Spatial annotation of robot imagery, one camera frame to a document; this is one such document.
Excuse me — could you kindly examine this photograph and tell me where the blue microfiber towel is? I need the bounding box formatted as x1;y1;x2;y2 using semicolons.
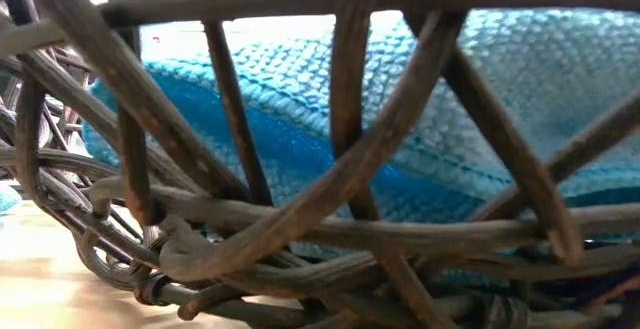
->
82;7;640;290
0;183;23;216

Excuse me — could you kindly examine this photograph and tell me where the dark brown wicker basket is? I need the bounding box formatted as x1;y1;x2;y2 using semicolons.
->
0;0;640;329

